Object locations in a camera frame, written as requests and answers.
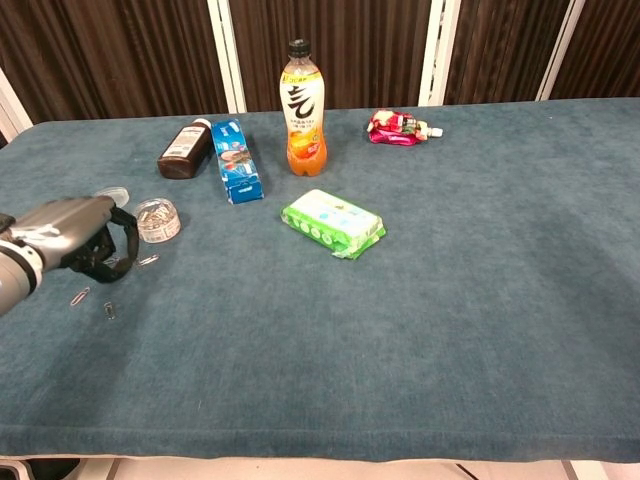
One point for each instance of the green wet wipes pack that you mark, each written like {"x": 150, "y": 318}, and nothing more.
{"x": 330, "y": 220}

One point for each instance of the clear round paper clip tub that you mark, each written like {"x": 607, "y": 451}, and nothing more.
{"x": 159, "y": 222}

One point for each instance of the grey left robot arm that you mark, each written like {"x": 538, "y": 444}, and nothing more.
{"x": 15, "y": 280}

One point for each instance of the blue cookie box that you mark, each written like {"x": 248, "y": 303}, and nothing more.
{"x": 236, "y": 160}

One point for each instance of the red crumpled spout pouch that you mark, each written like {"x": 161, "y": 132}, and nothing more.
{"x": 392, "y": 129}

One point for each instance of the white partition post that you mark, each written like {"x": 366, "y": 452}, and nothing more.
{"x": 227, "y": 55}
{"x": 560, "y": 50}
{"x": 437, "y": 50}
{"x": 12, "y": 107}

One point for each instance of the teal table cloth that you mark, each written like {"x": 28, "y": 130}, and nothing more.
{"x": 350, "y": 325}

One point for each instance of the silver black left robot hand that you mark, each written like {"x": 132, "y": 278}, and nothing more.
{"x": 65, "y": 225}

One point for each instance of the silver paper clip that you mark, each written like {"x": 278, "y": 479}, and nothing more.
{"x": 109, "y": 310}
{"x": 80, "y": 296}
{"x": 148, "y": 260}

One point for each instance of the orange drink bottle black cap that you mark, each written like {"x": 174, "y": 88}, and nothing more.
{"x": 302, "y": 120}

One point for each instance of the brown bottle with label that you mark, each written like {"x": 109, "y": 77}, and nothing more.
{"x": 182, "y": 150}

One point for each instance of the clear round plastic lid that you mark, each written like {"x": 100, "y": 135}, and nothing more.
{"x": 117, "y": 192}

